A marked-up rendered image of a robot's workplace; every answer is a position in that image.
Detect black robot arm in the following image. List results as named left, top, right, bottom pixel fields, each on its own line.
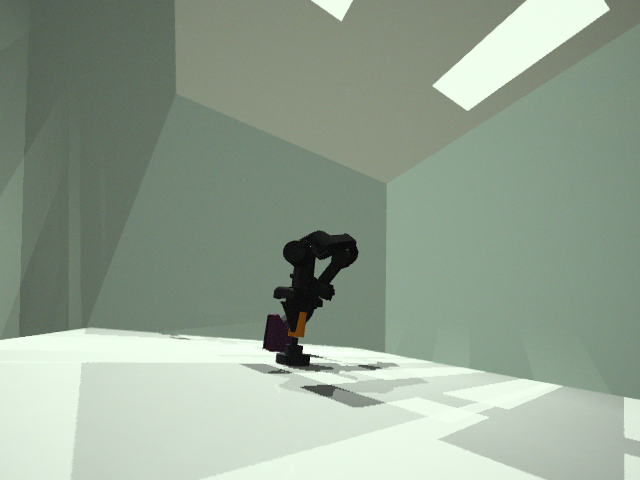
left=283, top=230, right=359, bottom=301

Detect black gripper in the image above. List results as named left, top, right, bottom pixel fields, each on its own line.
left=273, top=270, right=323, bottom=332

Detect orange knob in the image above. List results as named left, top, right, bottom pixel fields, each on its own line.
left=288, top=312, right=307, bottom=337

